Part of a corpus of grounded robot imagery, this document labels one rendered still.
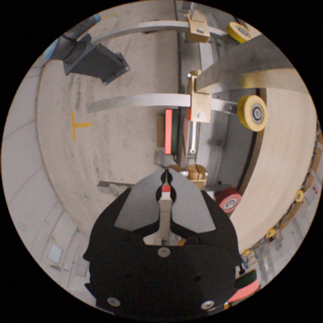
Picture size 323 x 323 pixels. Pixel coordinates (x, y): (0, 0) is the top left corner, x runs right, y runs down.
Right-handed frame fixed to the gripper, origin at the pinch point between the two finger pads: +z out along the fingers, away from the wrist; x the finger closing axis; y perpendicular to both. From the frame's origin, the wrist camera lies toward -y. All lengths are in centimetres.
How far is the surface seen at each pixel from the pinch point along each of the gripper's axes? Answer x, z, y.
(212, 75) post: 6.1, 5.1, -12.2
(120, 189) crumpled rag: -12.5, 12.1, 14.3
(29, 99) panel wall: -250, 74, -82
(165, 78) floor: -2, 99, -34
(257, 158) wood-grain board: 22.8, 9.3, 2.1
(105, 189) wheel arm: -18.5, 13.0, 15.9
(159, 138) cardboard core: -7, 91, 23
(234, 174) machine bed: 27.9, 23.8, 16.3
